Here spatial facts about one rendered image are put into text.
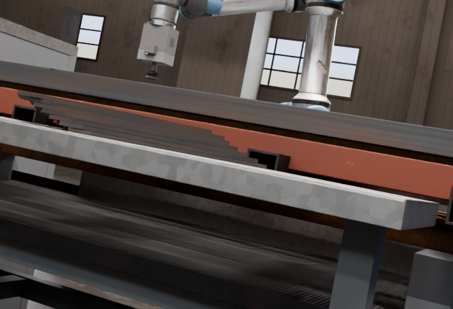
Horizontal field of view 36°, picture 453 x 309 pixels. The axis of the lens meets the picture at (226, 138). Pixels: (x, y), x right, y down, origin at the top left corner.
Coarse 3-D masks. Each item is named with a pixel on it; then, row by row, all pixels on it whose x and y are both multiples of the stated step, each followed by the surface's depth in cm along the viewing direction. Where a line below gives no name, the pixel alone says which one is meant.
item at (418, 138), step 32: (0, 64) 128; (96, 96) 120; (128, 96) 117; (160, 96) 114; (192, 96) 112; (224, 96) 110; (288, 128) 105; (320, 128) 103; (352, 128) 101; (384, 128) 99; (416, 128) 97
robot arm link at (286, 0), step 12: (228, 0) 212; (240, 0) 213; (252, 0) 214; (264, 0) 215; (276, 0) 216; (288, 0) 217; (300, 0) 217; (180, 12) 215; (228, 12) 214; (240, 12) 216; (252, 12) 218
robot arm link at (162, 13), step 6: (156, 6) 195; (162, 6) 194; (168, 6) 194; (156, 12) 194; (162, 12) 194; (168, 12) 194; (174, 12) 195; (156, 18) 195; (162, 18) 194; (168, 18) 194; (174, 18) 196; (174, 24) 199
